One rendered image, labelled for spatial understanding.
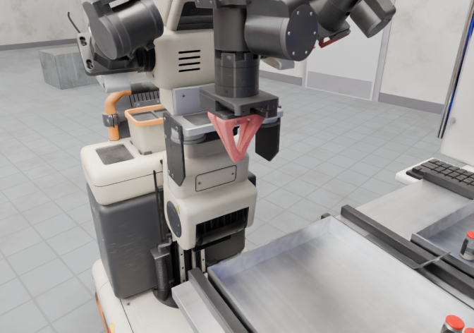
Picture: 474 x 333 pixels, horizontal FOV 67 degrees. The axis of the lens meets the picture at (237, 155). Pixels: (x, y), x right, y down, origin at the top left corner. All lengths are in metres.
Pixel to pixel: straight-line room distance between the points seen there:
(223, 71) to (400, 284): 0.42
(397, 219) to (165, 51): 0.58
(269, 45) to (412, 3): 4.30
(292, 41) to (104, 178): 0.85
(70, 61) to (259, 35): 5.34
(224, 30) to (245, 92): 0.08
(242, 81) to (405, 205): 0.52
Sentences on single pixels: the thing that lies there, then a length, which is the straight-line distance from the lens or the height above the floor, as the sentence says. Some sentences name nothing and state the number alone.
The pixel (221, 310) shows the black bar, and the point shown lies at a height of 0.90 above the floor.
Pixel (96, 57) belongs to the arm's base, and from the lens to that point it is 0.77.
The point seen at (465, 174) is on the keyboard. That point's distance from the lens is 1.19.
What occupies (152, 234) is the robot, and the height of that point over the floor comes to 0.54.
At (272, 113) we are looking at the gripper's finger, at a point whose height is 1.16.
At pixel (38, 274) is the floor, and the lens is 2.14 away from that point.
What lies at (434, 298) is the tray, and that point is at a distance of 0.62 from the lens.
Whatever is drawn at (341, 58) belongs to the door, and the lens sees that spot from 5.01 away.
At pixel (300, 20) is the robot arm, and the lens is 0.40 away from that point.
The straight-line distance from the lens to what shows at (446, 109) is 1.24.
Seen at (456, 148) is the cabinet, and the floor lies 0.84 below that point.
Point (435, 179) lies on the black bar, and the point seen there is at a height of 0.89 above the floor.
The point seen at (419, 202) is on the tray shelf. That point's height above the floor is 0.88.
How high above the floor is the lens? 1.30
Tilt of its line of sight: 25 degrees down
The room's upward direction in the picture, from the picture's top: straight up
